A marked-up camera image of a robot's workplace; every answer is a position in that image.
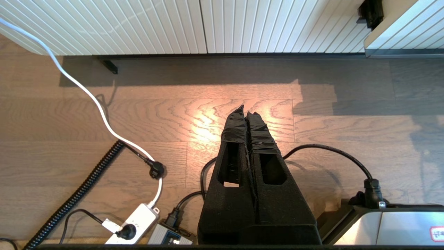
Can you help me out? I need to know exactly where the black coiled cable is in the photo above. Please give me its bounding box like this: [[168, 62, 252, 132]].
[[23, 140, 125, 250]]

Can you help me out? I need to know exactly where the grey power adapter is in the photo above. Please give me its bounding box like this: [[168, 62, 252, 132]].
[[147, 223, 195, 245]]

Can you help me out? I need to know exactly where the thin black cable with plug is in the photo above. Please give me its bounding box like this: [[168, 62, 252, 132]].
[[120, 141, 167, 180]]

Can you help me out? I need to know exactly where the white slatted cabinet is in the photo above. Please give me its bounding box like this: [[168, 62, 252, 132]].
[[0, 0, 377, 56]]

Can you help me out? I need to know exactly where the black looped power cable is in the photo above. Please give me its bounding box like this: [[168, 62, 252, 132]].
[[200, 143, 386, 209]]

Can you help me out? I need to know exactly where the black adapter plug cable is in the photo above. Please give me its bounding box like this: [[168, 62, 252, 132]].
[[165, 190, 208, 228]]

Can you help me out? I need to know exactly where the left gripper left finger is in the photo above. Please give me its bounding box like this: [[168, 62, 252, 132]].
[[198, 105, 259, 245]]

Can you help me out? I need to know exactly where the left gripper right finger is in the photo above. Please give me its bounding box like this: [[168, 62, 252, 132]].
[[245, 111, 322, 245]]

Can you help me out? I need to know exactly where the cream ribbed-front drawer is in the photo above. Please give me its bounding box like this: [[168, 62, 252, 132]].
[[357, 0, 444, 58]]

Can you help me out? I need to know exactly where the silver black robot base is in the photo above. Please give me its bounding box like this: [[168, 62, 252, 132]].
[[317, 198, 444, 245]]

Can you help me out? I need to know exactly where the small white plug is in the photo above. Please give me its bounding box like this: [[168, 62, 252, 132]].
[[102, 218, 121, 233]]

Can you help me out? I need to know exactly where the white power strip cable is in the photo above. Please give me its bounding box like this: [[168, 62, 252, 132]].
[[0, 17, 163, 209]]

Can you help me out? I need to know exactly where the white power strip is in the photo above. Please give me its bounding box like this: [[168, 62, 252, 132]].
[[104, 203, 160, 245]]

